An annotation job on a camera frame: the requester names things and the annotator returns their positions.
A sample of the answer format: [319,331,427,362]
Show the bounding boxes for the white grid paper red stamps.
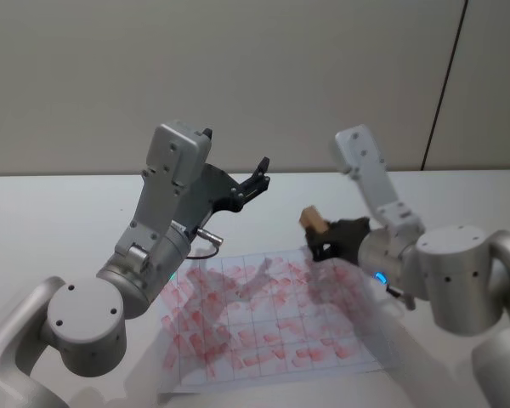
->
[156,247,400,388]

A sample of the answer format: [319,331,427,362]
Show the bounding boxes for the thin dark left wrist cable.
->
[183,228,226,260]

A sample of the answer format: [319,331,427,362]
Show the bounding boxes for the small wooden stamp block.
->
[298,206,327,235]

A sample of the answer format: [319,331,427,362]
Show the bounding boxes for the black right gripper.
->
[303,216,371,268]

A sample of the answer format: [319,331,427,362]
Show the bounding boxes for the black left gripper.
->
[186,156,271,233]

